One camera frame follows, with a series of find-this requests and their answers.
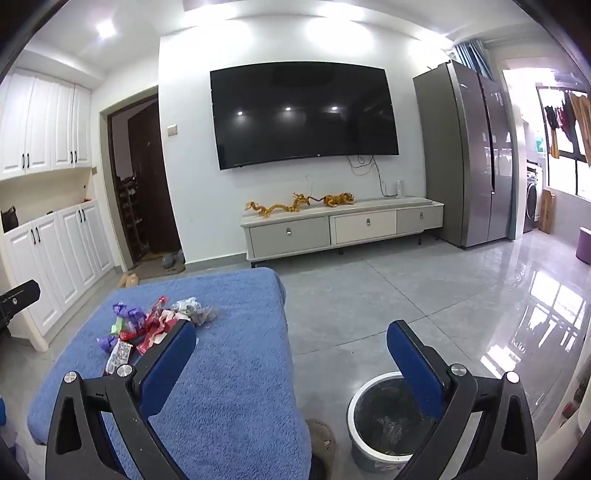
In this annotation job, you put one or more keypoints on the grey washing machine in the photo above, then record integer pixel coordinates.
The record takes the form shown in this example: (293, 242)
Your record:
(532, 198)

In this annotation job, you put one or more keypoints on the black wall television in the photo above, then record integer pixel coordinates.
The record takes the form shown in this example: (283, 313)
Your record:
(304, 115)

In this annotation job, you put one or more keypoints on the golden dragon figurine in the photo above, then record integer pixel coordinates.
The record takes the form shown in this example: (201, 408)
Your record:
(277, 207)

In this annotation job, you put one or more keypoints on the small green wrapper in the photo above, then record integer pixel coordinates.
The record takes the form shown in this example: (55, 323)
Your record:
(115, 328)

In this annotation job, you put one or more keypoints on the white crumpled plastic bag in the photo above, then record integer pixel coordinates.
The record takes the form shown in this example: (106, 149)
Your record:
(185, 306)

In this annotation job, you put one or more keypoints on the purple stool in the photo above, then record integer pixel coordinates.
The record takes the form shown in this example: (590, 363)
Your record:
(584, 247)

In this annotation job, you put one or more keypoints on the red snack wrapper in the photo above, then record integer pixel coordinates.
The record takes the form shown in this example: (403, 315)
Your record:
(154, 333)

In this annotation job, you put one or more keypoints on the wooden shoe rack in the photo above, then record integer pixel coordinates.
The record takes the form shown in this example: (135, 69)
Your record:
(129, 217)

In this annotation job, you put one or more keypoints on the white power strip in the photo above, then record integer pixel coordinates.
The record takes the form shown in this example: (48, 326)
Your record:
(400, 190)

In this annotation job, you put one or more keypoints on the white television cabinet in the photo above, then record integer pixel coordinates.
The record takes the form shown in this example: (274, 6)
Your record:
(291, 233)

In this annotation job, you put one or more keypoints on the brown doormat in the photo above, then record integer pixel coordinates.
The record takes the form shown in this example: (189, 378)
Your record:
(152, 271)

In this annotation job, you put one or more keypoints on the blue fluffy blanket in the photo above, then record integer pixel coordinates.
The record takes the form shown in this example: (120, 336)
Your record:
(231, 369)

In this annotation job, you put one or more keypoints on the golden tiger figurine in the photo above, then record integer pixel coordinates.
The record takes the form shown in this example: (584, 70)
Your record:
(339, 199)

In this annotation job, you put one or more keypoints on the brown furry slipper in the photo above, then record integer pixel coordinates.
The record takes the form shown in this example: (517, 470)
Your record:
(319, 438)

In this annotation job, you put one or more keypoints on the black bag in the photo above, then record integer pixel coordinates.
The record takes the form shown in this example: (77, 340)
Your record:
(8, 220)

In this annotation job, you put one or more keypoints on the grey slipper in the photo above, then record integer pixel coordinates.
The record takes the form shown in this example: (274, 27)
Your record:
(167, 261)
(179, 256)

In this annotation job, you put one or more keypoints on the blue curtain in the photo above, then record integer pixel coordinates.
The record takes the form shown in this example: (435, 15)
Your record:
(473, 57)

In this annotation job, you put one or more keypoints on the grey double-door refrigerator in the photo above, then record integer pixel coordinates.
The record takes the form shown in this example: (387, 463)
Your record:
(457, 157)

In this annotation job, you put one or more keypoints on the tan slipper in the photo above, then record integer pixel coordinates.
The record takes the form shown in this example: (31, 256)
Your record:
(135, 278)
(123, 281)

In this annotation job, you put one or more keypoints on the grey crumpled wrapper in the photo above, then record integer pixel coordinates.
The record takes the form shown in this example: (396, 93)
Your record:
(205, 316)

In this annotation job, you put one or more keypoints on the dark brown door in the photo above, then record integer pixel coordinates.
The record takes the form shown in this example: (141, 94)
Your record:
(154, 184)

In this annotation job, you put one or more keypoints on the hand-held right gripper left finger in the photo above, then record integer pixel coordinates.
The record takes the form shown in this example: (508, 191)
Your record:
(166, 364)

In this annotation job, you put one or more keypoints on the white plastic trash bin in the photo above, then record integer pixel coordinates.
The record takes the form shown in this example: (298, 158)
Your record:
(364, 443)

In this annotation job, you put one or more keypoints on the clear patterned wrapper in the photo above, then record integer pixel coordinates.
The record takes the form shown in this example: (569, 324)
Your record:
(117, 357)

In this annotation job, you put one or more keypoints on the red crumpled snack bag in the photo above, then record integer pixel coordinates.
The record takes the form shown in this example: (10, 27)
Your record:
(156, 308)

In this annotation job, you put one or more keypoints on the beige light switch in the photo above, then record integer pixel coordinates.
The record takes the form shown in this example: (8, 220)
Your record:
(172, 129)

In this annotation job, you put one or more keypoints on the white wall cabinet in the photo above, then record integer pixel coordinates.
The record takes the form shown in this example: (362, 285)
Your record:
(41, 124)

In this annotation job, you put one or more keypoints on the hanging clothes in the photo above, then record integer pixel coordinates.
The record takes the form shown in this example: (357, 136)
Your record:
(570, 120)

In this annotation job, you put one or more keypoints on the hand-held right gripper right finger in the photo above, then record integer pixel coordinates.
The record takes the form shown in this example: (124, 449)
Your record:
(415, 364)

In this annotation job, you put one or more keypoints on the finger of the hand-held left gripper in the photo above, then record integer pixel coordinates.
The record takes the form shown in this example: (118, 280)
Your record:
(18, 299)

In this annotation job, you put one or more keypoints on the purple candy wrapper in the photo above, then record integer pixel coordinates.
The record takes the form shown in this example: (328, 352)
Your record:
(107, 342)
(124, 311)

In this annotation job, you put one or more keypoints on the cardboard box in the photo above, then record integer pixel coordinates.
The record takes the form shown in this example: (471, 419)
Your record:
(547, 212)

